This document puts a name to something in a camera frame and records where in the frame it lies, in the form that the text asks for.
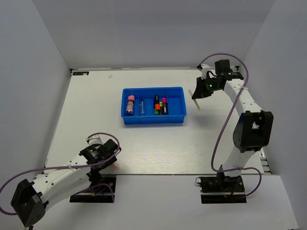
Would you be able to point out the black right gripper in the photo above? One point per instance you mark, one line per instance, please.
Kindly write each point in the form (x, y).
(200, 92)

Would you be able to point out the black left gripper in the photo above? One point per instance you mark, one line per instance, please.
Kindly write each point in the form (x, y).
(112, 160)

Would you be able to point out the pink highlighter black body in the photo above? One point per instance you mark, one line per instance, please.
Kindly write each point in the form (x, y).
(164, 106)

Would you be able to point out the yellow highlighter black body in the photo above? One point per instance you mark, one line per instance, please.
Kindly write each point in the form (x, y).
(161, 108)

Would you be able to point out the orange highlighter black body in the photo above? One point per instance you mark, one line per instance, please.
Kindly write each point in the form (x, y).
(156, 103)

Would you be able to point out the pink-capped marker tube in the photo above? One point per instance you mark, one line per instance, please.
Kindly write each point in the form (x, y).
(130, 105)

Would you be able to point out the green highlighter black body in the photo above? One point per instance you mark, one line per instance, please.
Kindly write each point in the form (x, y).
(156, 111)

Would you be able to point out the clear spray bottle blue cap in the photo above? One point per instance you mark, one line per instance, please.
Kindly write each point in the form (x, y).
(142, 110)

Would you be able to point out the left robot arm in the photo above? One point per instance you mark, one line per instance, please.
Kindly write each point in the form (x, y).
(31, 200)

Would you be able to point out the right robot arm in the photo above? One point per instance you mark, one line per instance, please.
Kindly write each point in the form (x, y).
(254, 126)

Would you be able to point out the blue compartment tray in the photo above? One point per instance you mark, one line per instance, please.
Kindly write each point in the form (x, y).
(175, 101)

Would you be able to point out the left corner label sticker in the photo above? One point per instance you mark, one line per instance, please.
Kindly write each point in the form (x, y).
(80, 73)

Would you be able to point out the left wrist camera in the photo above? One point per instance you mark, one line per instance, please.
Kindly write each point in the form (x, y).
(93, 140)

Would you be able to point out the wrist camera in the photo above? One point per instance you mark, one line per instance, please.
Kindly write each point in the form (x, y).
(93, 140)
(203, 68)

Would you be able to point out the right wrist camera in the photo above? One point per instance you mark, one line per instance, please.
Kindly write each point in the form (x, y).
(203, 68)

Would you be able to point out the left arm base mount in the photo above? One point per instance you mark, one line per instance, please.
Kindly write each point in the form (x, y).
(102, 191)

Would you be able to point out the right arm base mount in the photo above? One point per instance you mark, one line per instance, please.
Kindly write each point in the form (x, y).
(221, 190)

